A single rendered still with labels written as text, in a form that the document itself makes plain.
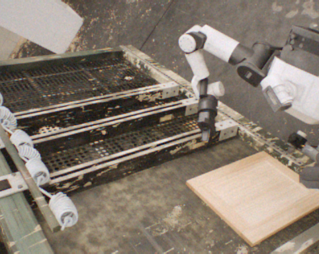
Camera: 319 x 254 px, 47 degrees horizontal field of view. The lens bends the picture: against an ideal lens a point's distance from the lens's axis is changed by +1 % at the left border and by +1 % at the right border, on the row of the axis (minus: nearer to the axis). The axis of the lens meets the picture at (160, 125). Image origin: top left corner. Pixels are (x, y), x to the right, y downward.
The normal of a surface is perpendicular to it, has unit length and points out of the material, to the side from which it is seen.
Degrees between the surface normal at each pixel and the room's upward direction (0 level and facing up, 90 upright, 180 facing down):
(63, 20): 90
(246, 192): 58
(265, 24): 0
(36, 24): 90
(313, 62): 23
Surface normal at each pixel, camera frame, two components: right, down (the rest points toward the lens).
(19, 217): 0.11, -0.85
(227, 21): -0.63, -0.27
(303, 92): -0.79, 0.08
